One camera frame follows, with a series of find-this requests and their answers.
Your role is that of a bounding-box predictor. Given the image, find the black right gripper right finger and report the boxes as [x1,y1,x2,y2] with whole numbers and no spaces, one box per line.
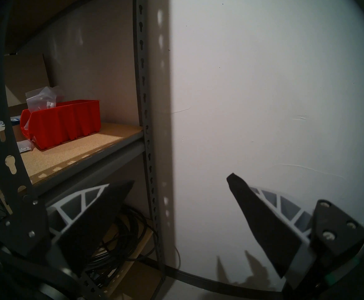
[226,173,364,298]

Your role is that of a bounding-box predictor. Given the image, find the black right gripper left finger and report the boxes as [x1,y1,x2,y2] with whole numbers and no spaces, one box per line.
[0,181,135,275]

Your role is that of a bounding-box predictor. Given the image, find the clear bag with QR label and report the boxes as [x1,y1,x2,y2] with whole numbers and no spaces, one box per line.
[16,139,34,153]

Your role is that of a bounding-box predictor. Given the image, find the clear bag with black parts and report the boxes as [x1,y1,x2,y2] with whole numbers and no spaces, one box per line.
[25,86,65,111]

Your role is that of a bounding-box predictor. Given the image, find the grey metal rack shelf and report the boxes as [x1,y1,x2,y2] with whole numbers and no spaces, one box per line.
[0,0,182,300]

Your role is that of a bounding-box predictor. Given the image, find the red plastic bin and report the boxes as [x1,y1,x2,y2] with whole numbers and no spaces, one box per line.
[20,99,102,150]

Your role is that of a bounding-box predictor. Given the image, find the large open cardboard box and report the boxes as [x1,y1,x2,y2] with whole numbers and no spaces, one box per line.
[4,52,53,115]

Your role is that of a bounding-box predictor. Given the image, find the black cable bundle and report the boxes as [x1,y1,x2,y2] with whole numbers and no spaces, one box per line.
[82,204,182,284]

